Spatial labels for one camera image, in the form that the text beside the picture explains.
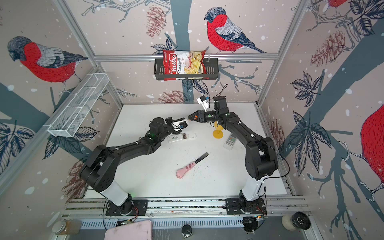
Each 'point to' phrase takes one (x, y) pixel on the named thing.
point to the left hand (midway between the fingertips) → (181, 116)
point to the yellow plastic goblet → (218, 133)
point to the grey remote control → (229, 143)
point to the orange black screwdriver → (196, 117)
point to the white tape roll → (297, 220)
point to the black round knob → (186, 230)
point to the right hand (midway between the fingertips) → (187, 120)
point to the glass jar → (68, 227)
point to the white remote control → (173, 138)
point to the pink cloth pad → (141, 230)
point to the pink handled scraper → (181, 172)
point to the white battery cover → (192, 135)
